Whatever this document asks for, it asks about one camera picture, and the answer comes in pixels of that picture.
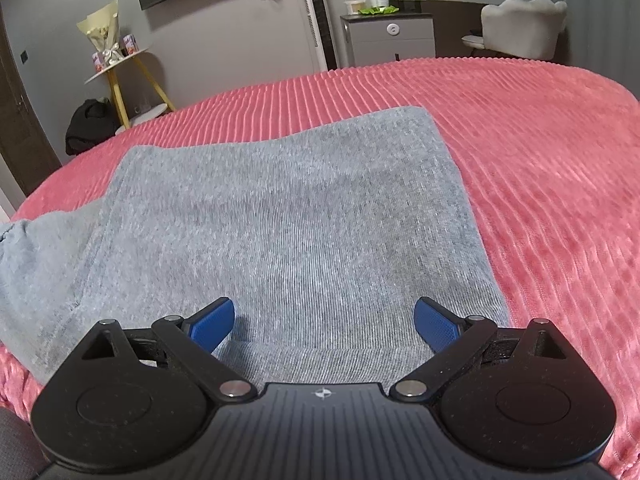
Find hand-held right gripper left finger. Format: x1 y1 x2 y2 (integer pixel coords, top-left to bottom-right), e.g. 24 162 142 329
80 296 257 403

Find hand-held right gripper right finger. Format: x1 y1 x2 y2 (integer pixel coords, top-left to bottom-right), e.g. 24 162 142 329
389 296 571 403

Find grey pants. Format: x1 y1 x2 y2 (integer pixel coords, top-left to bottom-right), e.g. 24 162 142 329
0 105 512 397

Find pink ribbed blanket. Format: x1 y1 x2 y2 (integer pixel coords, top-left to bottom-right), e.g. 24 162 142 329
0 55 640 477

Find black bag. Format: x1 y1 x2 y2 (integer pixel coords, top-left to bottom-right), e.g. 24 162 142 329
64 98 121 157

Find yellow side table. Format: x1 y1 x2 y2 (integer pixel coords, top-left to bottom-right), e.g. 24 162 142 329
83 47 176 129

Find brown door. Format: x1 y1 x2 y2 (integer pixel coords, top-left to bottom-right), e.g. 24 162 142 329
0 7 62 206

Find grey bedside cabinet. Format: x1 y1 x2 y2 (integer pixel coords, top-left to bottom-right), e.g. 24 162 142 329
339 12 436 69

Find white shell-back chair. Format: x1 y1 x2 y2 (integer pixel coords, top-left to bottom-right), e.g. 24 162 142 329
460 0 569 64

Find cream flower bouquet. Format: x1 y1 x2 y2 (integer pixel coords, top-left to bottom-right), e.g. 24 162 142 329
75 0 124 66

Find white tower appliance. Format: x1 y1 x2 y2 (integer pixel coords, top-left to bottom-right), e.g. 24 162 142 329
294 0 337 72

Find grey curtain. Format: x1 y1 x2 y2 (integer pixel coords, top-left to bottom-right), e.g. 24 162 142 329
546 0 640 93

